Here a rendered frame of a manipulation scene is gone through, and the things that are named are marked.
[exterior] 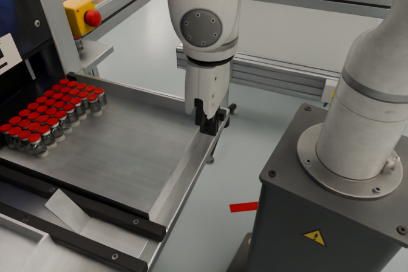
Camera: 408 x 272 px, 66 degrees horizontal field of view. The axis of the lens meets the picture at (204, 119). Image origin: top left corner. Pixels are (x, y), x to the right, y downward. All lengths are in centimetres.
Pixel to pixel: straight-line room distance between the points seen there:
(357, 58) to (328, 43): 155
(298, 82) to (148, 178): 106
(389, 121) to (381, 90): 6
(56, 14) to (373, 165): 70
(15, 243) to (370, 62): 56
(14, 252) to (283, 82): 124
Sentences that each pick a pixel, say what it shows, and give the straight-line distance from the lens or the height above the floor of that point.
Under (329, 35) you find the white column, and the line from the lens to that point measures 203.
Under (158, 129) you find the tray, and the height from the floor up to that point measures 88.
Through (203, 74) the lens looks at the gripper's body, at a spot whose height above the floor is 106.
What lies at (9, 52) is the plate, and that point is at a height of 102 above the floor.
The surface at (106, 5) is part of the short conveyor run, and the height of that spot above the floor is 93.
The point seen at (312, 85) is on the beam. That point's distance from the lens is 150.
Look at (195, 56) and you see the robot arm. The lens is 46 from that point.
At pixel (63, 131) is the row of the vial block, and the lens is 68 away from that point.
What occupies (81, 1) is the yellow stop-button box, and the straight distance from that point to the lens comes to 86.
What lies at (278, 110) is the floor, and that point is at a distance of 211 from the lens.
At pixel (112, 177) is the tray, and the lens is 58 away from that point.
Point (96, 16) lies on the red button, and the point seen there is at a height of 100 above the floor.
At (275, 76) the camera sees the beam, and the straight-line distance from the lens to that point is 150.
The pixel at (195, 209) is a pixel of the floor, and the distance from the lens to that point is 156.
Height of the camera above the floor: 132
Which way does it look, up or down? 42 degrees down
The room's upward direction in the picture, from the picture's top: straight up
